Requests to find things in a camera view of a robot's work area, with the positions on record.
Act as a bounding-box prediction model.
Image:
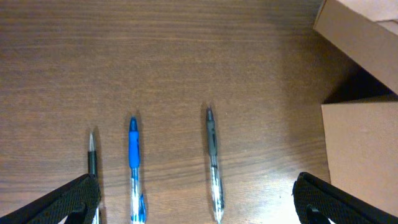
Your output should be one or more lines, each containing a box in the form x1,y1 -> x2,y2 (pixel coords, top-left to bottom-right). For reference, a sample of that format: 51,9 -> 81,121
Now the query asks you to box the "open cardboard box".
314,0 -> 397,215

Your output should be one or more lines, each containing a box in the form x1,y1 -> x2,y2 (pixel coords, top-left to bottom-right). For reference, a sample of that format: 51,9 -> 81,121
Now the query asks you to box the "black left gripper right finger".
292,172 -> 397,224

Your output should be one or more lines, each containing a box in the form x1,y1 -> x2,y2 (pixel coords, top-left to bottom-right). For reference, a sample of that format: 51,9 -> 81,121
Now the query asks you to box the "dark grey clear pen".
206,107 -> 224,224

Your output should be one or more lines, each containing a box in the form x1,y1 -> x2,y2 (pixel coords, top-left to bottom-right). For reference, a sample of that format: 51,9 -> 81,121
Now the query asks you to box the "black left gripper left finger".
1,174 -> 101,224

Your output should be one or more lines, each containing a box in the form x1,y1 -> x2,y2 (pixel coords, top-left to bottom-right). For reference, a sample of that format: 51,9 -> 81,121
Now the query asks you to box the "black pen silver tip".
88,132 -> 101,224

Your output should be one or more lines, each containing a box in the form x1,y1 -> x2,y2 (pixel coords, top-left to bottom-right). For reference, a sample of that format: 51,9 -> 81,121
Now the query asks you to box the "blue clear pen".
128,116 -> 146,224

